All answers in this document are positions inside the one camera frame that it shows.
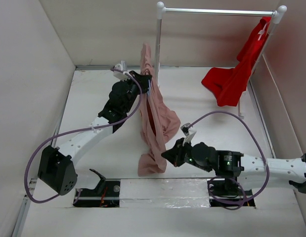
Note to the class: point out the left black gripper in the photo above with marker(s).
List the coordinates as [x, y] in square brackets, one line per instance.
[141, 80]

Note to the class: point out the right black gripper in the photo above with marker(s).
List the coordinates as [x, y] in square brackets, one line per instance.
[174, 156]

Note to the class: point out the pink printed t shirt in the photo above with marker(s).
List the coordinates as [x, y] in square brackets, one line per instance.
[159, 123]

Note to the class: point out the light blue wire hanger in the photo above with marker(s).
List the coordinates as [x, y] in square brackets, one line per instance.
[149, 87]

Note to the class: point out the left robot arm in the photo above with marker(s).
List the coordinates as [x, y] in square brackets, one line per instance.
[57, 164]

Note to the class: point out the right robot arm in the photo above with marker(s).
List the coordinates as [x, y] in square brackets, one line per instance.
[251, 172]

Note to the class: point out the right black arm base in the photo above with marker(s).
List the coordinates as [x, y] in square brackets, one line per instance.
[225, 189]

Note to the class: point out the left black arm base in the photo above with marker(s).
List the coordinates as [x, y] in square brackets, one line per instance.
[106, 194]

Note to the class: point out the red t shirt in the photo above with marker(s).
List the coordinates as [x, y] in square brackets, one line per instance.
[227, 85]

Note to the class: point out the white clothes rack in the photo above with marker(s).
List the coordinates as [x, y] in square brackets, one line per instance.
[207, 40]

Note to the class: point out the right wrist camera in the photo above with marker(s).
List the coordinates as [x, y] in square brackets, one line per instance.
[188, 132]

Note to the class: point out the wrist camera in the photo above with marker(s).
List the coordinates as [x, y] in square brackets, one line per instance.
[188, 132]
[120, 70]

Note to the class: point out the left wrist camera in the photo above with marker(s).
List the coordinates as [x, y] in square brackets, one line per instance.
[120, 70]

